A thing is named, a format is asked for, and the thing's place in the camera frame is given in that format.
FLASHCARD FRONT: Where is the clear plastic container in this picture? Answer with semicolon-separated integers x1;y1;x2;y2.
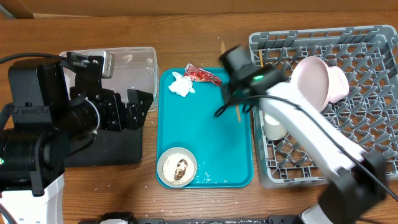
58;46;160;113

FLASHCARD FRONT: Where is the grey bowl with rice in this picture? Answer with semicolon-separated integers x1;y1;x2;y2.
157;147;198;188

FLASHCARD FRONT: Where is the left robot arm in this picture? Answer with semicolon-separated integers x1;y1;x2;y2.
1;55;153;223

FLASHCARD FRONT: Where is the black plastic tray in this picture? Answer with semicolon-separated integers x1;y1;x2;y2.
65;110;148;167

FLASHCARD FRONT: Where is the grey dish rack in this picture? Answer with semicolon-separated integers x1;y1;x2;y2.
248;25;397;189

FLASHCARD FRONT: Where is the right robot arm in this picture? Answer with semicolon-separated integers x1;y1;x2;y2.
215;63;389;223

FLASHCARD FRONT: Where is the crumpled white napkin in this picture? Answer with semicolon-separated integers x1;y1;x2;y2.
169;72;195;97

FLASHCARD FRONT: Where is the wooden chopstick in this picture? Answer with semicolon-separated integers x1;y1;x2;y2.
258;50;264;67
220;40;241;123

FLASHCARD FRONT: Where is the white cup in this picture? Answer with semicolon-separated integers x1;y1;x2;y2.
264;114;287;141

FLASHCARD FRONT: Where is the white round plate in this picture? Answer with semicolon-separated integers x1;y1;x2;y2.
291;56;330;112

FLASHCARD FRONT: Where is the red crumpled wrapper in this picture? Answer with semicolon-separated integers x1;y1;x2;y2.
184;63;222;86

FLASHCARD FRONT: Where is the black bar at bottom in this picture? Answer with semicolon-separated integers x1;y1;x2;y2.
78;212;301;224

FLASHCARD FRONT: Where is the teal plastic tray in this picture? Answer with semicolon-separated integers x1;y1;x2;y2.
157;68;254;189

